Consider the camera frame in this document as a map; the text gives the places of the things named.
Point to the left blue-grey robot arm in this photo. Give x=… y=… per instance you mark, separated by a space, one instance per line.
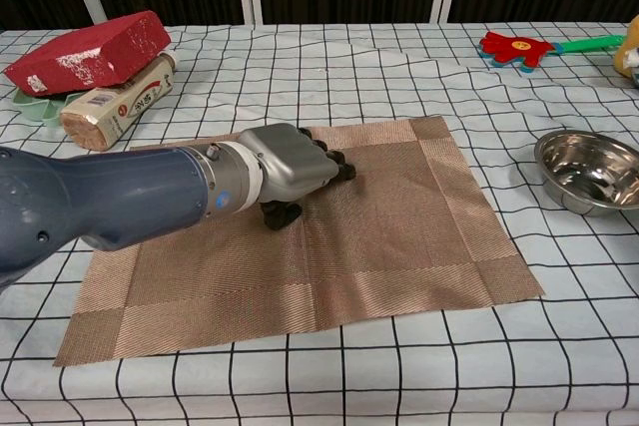
x=115 y=196

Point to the light green plate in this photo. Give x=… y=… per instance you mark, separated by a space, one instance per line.
x=35 y=107

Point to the yellow plush toy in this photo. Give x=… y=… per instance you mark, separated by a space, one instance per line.
x=630 y=47

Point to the red hand clapper toy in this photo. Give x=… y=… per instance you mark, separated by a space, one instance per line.
x=516 y=49

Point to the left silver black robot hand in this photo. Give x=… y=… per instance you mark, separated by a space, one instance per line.
x=294 y=161

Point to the stainless steel bowl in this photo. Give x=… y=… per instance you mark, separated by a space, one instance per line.
x=589 y=171

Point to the beige labelled drink bottle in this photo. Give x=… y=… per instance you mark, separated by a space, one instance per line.
x=120 y=109

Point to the brown woven placemat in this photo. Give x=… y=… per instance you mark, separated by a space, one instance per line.
x=374 y=236

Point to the white black checkered tablecloth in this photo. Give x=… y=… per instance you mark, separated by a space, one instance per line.
x=349 y=386

